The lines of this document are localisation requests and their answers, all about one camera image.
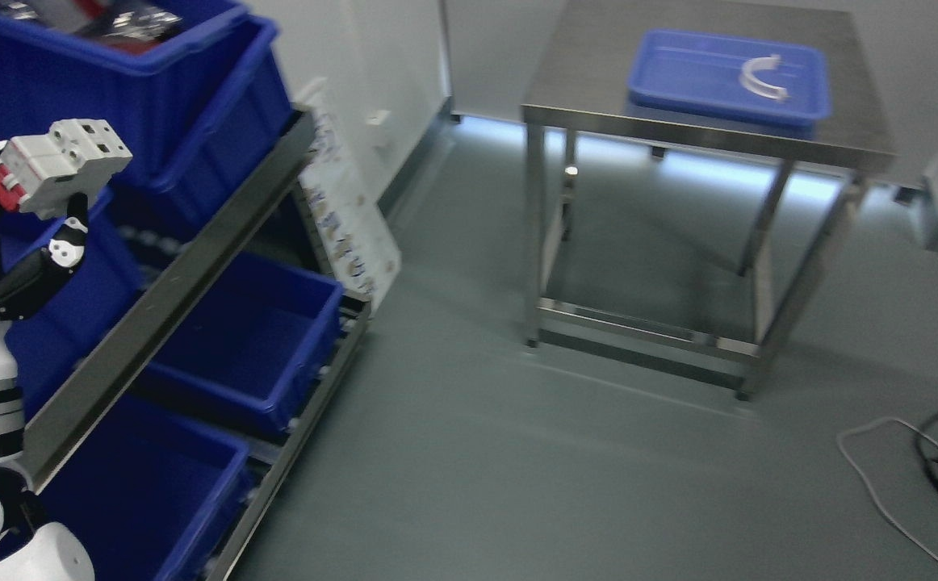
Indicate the grey circuit breaker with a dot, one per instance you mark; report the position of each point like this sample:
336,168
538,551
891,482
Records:
39,174

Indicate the steel shelf rack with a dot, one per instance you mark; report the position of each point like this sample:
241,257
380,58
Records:
266,216

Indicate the blue bin upper left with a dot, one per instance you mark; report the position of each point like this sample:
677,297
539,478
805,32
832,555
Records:
49,344

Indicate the blue bin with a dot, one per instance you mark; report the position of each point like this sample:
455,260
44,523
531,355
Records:
198,112
148,495
246,355
49,344

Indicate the blue bin upper middle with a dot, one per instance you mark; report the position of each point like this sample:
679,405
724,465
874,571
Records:
198,112

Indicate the blue bin lower middle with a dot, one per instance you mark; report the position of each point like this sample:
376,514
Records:
246,355

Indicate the blue bin lower left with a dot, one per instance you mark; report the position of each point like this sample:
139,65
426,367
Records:
148,495

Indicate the white labelled side panel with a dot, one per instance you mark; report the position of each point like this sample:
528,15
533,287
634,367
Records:
358,244

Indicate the stainless steel table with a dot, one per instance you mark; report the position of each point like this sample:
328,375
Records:
680,242

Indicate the blue plastic tray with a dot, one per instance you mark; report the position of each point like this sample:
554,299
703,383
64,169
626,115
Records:
737,78

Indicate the white wall box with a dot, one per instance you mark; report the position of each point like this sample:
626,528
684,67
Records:
379,125

